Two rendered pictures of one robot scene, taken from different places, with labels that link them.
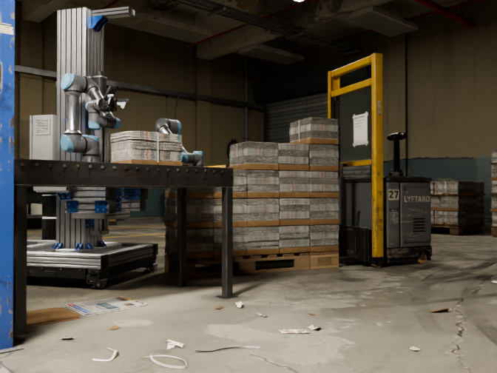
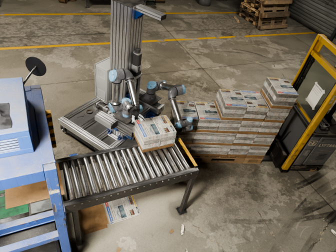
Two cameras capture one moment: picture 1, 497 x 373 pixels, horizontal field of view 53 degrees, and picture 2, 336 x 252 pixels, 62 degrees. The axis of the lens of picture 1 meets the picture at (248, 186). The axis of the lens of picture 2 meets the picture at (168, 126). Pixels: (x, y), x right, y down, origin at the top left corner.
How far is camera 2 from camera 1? 2.63 m
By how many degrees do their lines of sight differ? 43
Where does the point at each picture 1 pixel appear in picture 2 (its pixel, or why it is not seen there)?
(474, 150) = not seen: outside the picture
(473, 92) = not seen: outside the picture
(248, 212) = (215, 139)
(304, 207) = (251, 138)
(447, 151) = not seen: outside the picture
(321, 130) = (282, 101)
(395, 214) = (307, 152)
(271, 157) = (240, 114)
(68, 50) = (117, 33)
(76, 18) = (123, 11)
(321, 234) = (256, 150)
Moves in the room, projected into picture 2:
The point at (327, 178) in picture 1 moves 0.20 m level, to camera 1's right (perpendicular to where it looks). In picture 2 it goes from (273, 126) to (288, 130)
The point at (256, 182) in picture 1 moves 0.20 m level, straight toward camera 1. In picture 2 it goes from (225, 125) to (222, 135)
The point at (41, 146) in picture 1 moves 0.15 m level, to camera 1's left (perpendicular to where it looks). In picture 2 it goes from (101, 84) to (90, 80)
